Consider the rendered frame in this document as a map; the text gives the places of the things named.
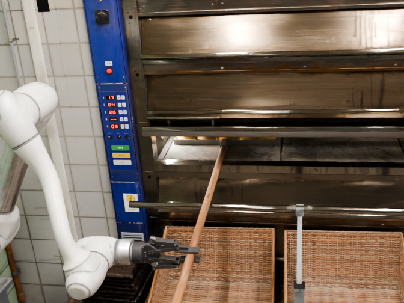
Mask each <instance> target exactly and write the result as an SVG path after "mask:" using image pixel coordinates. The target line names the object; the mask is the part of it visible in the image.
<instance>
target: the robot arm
mask: <svg viewBox="0 0 404 303"><path fill-rule="evenodd" d="M57 103H58V97H57V93H56V91H55V90H54V89H53V88H52V87H51V86H49V85H47V84H44V83H42V82H31V83H28V84H26V85H24V86H22V87H20V88H18V89H17V90H15V91H14V92H13V93H12V92H10V91H7V90H0V135H1V136H2V138H3V139H4V141H5V142H6V143H5V147H4V151H3V154H2V158H1V161H0V253H1V252H2V251H3V250H4V249H5V248H6V246H7V245H8V244H9V243H10V242H11V241H12V240H13V238H14V237H15V235H16V234H17V232H18V231H19V228H20V215H19V209H18V207H17V206H16V201H17V198H18V196H19V192H20V189H21V186H22V183H23V180H24V177H25V174H26V171H27V168H28V166H30V167H31V169H32V170H33V171H34V172H35V173H36V175H37V177H38V179H39V181H40V183H41V186H42V188H43V192H44V197H45V200H46V205H47V210H48V213H49V218H50V223H51V226H52V231H53V234H54V238H55V241H56V243H57V247H58V249H59V251H60V253H61V255H62V257H63V259H64V265H63V270H64V273H65V277H66V283H65V284H66V291H67V293H68V295H69V296H70V297H72V298H73V299H77V300H83V299H86V298H88V297H90V296H93V295H94V294H95V293H96V292H97V290H98V289H99V287H100V286H101V284H102V283H103V280H104V279H105V277H106V273H107V271H108V269H109V268H110V267H112V265H132V264H133V263H148V264H151V265H152V267H153V268H152V269H153V270H154V271H155V270H157V269H171V268H179V265H180V264H181V263H184V261H185V257H186V256H180V257H174V256H168V255H163V254H162V252H170V251H177V252H179V253H187V254H198V253H199V251H200V247H189V245H179V243H178V240H175V239H165V238H159V237H155V236H150V239H149V242H146V243H145V242H135V241H134V240H132V239H115V238H113V237H107V236H91V237H85V238H82V239H79V240H78V241H77V243H75V241H74V239H73V237H72V234H71V232H70V227H69V222H68V218H67V212H66V207H65V203H64V197H63V192H62V188H61V183H60V180H59V177H58V174H57V171H56V169H55V167H54V165H53V163H52V161H51V159H50V157H49V155H48V153H47V150H46V148H45V146H44V144H43V141H42V139H41V136H40V134H41V133H43V132H44V130H45V128H46V126H47V124H48V122H49V120H50V119H51V117H52V115H53V114H54V111H55V110H56V108H57ZM154 244H158V245H154ZM162 245H163V246H162ZM155 261H157V262H155Z"/></svg>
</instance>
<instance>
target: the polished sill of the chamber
mask: <svg viewBox="0 0 404 303"><path fill-rule="evenodd" d="M215 164H216V160H180V159H157V161H156V162H155V171H171V172H210V173H212V172H213V169H214V167H215ZM220 173H286V174H363V175H402V176H404V162H336V161H233V160H223V162H222V165H221V169H220Z"/></svg>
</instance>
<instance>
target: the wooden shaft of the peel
mask: <svg viewBox="0 0 404 303"><path fill-rule="evenodd" d="M225 151H226V147H224V146H222V147H221V148H220V151H219V154H218V157H217V160H216V164H215V167H214V169H213V173H212V176H211V179H210V182H209V185H208V188H207V192H206V195H205V198H204V201H203V204H202V207H201V210H200V214H199V216H198V220H197V223H196V226H195V229H194V232H193V235H192V239H191V242H190V244H189V247H198V244H199V241H200V237H201V234H202V231H203V227H204V223H205V220H206V216H207V213H208V210H209V206H210V202H211V200H212V196H213V192H214V190H215V186H216V182H217V179H218V176H219V172H220V169H221V165H222V162H223V159H224V155H225ZM194 257H195V254H186V257H185V261H184V264H183V267H182V270H181V273H180V276H179V280H178V282H177V285H176V289H175V292H174V295H173V298H172V301H171V303H181V302H182V299H183V295H184V292H185V289H186V285H187V282H188V278H189V274H190V271H191V268H192V264H193V261H194Z"/></svg>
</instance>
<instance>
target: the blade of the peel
mask: <svg viewBox="0 0 404 303"><path fill-rule="evenodd" d="M256 138H257V137H256ZM221 141H222V140H217V137H216V140H200V139H197V137H196V139H178V137H175V138H174V145H221ZM279 142H280V137H276V140H257V139H255V140H228V144H229V145H279Z"/></svg>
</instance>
